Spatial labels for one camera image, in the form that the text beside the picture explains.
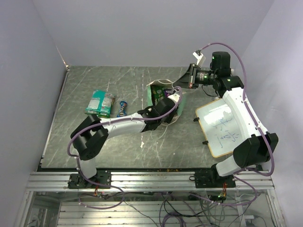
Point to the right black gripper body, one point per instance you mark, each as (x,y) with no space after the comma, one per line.
(204,77)

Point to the green printed paper bag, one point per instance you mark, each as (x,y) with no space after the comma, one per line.
(150,101)

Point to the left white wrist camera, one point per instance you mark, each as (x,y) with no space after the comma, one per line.
(174,97)

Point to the white whiteboard wooden frame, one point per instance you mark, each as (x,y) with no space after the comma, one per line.
(219,127)

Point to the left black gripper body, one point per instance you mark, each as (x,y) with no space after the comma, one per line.
(168,119)

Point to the green yellow snack box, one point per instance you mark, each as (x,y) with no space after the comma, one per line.
(158,92)

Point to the aluminium extrusion rail frame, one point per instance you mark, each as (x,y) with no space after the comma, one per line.
(152,198)

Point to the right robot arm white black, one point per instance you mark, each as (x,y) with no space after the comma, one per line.
(258,144)

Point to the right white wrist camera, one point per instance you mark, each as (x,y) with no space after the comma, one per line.
(200,58)

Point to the green snack packet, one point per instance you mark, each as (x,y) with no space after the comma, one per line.
(100,104)

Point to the blue snack packet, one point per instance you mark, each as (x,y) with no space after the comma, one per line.
(122,110)

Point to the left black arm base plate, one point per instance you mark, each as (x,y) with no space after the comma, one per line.
(102,178)

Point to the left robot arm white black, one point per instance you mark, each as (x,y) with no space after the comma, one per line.
(89,137)

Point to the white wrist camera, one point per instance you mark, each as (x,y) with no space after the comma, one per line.
(200,58)
(174,97)

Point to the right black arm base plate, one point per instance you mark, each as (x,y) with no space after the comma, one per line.
(209,178)

